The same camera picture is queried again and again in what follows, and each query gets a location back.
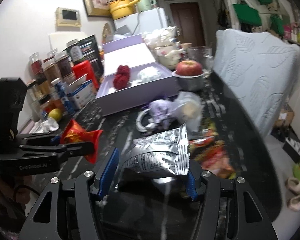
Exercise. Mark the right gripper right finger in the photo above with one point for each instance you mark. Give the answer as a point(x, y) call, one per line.
point(193, 184)

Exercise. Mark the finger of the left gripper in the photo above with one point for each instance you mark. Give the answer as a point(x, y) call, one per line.
point(40, 137)
point(63, 150)

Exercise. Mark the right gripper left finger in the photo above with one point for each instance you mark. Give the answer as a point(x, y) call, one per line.
point(104, 171)

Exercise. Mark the red gold candy packet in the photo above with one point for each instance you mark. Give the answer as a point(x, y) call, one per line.
point(75, 133)

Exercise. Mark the colourful shrimp snack bag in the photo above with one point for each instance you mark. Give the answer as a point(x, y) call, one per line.
point(209, 150)

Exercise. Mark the silver foil snack bag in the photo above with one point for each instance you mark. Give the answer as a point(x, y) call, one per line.
point(160, 155)

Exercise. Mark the clear zip plastic bag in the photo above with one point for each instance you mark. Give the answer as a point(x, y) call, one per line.
point(187, 109)

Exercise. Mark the purple satin sachet with tassel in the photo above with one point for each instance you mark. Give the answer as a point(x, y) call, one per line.
point(162, 112)

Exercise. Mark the red fluffy soft toy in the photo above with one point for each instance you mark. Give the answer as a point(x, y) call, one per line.
point(122, 77)

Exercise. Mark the yellow lemon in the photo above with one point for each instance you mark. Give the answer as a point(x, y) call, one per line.
point(56, 114)

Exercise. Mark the blue white medicine box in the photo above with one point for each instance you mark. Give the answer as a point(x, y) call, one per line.
point(80, 92)

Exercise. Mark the red plastic container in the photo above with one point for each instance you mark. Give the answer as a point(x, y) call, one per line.
point(83, 68)

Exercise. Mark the dark jar white lid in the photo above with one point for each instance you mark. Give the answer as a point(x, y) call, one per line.
point(74, 51)

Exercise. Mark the black snack pouch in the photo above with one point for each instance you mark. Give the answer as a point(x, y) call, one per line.
point(90, 51)

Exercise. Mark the lavender open gift box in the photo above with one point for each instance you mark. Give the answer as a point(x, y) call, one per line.
point(132, 52)

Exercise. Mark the small metal bowl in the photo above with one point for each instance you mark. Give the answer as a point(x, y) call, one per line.
point(190, 83)

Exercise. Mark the pink fuzzy slippers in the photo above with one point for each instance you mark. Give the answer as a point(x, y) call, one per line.
point(293, 185)

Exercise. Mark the red apple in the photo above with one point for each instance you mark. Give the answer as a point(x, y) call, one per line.
point(189, 68)

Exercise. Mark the glass mug with stirrer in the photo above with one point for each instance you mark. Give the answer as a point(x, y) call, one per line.
point(202, 55)

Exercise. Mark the yellow pot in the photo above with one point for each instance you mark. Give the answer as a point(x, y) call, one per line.
point(122, 8)

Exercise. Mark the white refrigerator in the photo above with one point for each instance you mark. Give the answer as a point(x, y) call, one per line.
point(139, 23)

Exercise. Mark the light green kettle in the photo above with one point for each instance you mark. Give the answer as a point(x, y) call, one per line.
point(144, 5)

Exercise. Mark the brown entrance door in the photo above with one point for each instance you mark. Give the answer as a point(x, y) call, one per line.
point(187, 18)

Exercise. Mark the green tote bag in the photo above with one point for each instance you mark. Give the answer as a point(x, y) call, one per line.
point(247, 14)

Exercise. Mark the wall intercom panel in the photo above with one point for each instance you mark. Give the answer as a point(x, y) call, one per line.
point(67, 18)

